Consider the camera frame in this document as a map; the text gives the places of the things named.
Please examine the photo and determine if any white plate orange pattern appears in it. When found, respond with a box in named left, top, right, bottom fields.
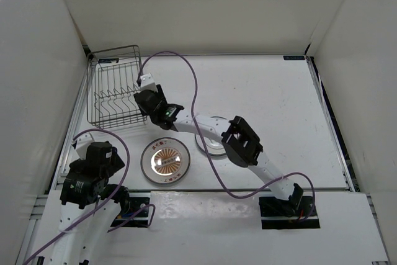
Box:
left=140, top=137, right=191, bottom=186

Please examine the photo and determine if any metal wire dish rack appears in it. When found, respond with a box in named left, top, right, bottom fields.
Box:
left=86, top=44, right=146, bottom=130

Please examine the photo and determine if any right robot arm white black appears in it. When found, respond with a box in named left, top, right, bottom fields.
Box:
left=134, top=83, right=303, bottom=217

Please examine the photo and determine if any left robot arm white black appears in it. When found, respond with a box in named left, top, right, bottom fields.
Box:
left=49, top=141, right=130, bottom=264

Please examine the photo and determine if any white foam front board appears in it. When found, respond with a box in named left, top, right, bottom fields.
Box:
left=42, top=192, right=388, bottom=264

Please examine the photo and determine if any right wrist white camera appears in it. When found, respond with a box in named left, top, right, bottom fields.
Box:
left=137, top=73, right=158, bottom=92

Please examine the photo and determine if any wrist white camera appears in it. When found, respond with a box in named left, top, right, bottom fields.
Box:
left=137, top=73, right=158, bottom=92
left=72, top=133, right=94, bottom=159

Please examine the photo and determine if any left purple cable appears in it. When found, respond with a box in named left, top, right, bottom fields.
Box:
left=21, top=130, right=156, bottom=265

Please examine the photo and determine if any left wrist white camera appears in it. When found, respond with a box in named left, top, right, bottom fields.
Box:
left=72, top=133, right=94, bottom=159

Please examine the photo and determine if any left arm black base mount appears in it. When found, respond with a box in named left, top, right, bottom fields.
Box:
left=110, top=193, right=151, bottom=228

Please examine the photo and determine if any aluminium front rail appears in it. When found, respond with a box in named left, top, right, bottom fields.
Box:
left=54, top=184, right=354, bottom=192

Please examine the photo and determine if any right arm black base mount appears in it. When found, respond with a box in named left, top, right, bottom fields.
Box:
left=259, top=195, right=320, bottom=230

